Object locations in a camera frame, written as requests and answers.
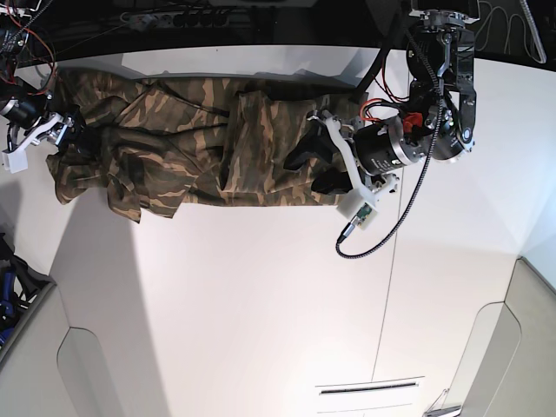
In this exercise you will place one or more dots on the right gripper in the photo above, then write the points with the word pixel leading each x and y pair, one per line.
pixel 31 121

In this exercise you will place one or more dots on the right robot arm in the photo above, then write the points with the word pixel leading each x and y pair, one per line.
pixel 17 18

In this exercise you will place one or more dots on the camouflage T-shirt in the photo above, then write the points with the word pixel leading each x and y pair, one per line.
pixel 156 143

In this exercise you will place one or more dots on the metal clip at edge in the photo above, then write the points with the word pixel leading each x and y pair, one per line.
pixel 436 409

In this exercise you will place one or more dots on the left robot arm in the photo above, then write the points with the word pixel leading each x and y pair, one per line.
pixel 415 104

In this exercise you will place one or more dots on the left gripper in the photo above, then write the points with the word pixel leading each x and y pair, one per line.
pixel 373 152

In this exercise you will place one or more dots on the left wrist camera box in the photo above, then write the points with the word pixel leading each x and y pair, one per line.
pixel 359 206

